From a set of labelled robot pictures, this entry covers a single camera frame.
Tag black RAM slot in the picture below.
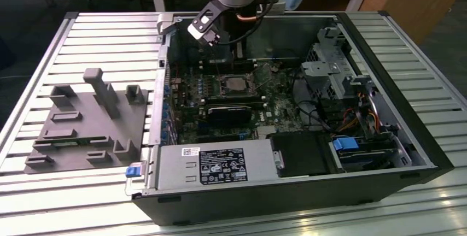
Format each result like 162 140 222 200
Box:
205 100 266 107
206 96 265 102

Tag black disk bay cover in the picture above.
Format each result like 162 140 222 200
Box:
266 132 345 179

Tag perforated metal drive cage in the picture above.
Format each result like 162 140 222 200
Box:
301 27 373 100

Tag yellow power wires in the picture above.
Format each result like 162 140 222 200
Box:
338 91 381 133

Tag wooden cabinet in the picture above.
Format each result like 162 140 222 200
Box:
359 0 467 44

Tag hard disk in blue carrier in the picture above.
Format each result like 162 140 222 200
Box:
330 137 411 173

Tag green motherboard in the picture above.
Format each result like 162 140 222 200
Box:
170 61 307 145

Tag metal socket cover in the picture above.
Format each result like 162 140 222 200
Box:
251 63 279 91

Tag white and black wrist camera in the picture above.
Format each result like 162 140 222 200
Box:
187 0 229 48

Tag small silver heatsink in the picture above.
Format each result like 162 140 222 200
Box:
257 126 275 139

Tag CPU with silver lid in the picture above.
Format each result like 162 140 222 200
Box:
225 77 250 91

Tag silver power supply unit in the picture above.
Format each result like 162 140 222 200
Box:
145 144 285 193

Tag black graphics card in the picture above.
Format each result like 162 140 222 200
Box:
206 105 254 128

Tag CPU socket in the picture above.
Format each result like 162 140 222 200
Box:
217 73 258 97

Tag black PC case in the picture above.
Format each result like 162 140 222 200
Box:
126 10 455 227

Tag blue case latch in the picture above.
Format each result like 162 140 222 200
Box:
125 161 145 179

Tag grey parts rack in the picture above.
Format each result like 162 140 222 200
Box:
22 67 151 175

